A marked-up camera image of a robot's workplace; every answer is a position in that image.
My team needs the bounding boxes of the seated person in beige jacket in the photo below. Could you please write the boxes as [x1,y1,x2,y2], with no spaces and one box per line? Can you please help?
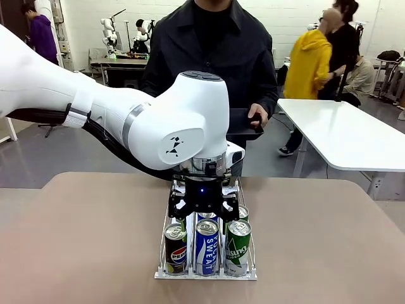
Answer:
[343,53,377,108]

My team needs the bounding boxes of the black bag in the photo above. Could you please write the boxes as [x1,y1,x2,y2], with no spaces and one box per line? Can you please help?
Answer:
[377,49,401,63]

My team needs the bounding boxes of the black floor tripod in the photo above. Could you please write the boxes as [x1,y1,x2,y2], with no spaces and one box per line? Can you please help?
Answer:
[37,122,65,139]

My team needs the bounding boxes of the white table leg frame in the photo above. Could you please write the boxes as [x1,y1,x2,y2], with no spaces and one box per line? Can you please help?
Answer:
[0,116,19,143]

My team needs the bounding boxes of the person in yellow hoodie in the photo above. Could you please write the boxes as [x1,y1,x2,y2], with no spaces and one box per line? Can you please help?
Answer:
[278,8,333,156]

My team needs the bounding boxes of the black tray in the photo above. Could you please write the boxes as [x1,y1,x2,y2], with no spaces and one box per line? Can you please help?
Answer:
[226,108,265,140]

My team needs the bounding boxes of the person in black coat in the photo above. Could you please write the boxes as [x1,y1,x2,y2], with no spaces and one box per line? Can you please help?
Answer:
[140,0,280,177]

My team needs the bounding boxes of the white velcro strap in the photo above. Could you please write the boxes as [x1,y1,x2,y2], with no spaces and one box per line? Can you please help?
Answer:
[65,103,92,130]

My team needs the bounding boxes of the large white table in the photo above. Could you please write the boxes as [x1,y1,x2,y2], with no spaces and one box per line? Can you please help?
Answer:
[277,98,405,201]

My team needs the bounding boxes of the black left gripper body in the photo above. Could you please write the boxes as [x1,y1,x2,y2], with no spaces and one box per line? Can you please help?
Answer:
[185,175,225,220]

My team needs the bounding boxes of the clear white can dispenser rack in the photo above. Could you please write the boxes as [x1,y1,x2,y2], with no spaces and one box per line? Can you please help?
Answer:
[154,175,258,282]

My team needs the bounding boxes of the black Pepsi can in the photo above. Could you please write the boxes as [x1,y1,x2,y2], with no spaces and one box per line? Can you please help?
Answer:
[164,223,188,275]

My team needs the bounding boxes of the grey background workbench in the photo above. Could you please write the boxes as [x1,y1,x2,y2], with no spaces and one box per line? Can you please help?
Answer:
[89,47,149,89]

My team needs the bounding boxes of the person in purple hoodie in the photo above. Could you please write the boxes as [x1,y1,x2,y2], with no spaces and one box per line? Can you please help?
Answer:
[21,3,60,66]

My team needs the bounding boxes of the white background robot black head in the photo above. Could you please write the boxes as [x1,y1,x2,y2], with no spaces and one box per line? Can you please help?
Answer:
[130,18,156,55]

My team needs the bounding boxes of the blue Pocari Sweat can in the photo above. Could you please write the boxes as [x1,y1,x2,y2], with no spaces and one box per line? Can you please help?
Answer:
[196,212,219,224]
[194,218,220,276]

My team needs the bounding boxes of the person's left forearm black sleeve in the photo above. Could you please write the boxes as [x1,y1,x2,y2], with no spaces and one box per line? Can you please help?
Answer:
[252,71,280,120]

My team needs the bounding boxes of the black arm cable sleeve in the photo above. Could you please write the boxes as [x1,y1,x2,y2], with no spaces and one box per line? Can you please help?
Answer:
[6,107,178,183]

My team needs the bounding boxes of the standing person in black top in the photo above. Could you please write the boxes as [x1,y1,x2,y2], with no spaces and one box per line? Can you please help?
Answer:
[325,0,361,102]

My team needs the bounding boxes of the person's left hand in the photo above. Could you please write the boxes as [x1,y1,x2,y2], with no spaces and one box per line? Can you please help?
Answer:
[247,103,270,129]

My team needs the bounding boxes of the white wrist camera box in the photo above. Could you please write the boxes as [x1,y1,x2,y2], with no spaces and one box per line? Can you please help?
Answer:
[226,142,246,168]

